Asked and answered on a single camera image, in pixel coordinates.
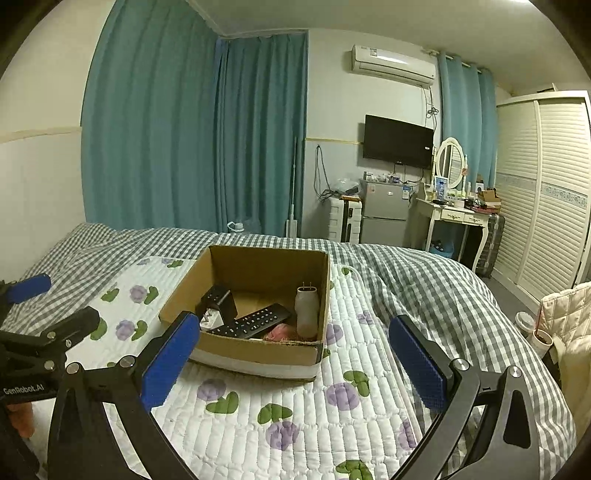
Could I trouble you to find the white plug charger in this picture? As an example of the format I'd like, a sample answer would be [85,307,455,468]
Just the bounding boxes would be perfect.
[200,309,224,331]

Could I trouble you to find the dark grey power adapter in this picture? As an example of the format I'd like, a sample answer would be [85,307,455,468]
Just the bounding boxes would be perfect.
[195,286,238,325]

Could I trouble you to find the black remote control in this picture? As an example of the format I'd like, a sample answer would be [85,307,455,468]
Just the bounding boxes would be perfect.
[209,303,291,339]

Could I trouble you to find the red patterned booklet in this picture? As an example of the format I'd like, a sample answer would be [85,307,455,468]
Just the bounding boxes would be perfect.
[263,323,300,342]

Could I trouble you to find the white handheld device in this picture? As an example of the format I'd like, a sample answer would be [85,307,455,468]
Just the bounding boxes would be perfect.
[294,285,320,339]

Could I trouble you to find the grey checked bed blanket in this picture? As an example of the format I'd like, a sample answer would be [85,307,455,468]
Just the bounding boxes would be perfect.
[3,223,577,479]

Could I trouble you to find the white floral quilted mat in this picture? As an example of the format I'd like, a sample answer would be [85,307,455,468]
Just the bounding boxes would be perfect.
[50,244,423,479]

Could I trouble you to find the brown cardboard box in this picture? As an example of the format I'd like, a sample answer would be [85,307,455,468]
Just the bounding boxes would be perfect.
[158,245,331,381]

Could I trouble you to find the cream jacket at right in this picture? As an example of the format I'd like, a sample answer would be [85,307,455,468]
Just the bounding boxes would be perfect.
[540,282,591,440]

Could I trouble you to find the blue basket under table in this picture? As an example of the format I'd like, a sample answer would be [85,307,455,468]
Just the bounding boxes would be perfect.
[429,239,455,258]

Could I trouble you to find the clear water jug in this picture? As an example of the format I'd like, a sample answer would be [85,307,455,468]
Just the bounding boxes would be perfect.
[228,221,245,234]

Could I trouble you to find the white dressing table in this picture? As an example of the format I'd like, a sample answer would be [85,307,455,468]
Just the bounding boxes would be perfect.
[409,195,489,273]

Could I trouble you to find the silver mini fridge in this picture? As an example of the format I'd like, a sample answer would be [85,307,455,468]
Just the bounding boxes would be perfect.
[361,180,413,247]

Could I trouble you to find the white suitcase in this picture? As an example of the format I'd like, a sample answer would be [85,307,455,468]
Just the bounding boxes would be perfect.
[327,196,363,244]

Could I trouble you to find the oval vanity mirror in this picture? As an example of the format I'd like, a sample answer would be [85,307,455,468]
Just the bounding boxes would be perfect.
[434,137,468,189]

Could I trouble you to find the teal curtain left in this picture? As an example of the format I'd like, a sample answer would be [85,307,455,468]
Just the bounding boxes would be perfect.
[81,1,308,235]

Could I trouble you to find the teal curtain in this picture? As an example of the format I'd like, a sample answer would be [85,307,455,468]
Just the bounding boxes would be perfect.
[81,1,308,235]
[438,52,498,188]

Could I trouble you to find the white louvred wardrobe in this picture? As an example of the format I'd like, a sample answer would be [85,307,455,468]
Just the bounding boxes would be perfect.
[494,91,590,302]

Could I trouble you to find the teal curtain right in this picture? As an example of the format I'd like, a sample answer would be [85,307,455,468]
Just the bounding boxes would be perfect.
[438,52,498,188]

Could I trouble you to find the white air conditioner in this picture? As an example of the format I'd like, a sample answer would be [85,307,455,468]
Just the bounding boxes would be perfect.
[352,45,436,87]

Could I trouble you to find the black wall television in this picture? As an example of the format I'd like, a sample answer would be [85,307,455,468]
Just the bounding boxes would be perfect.
[363,115,435,170]

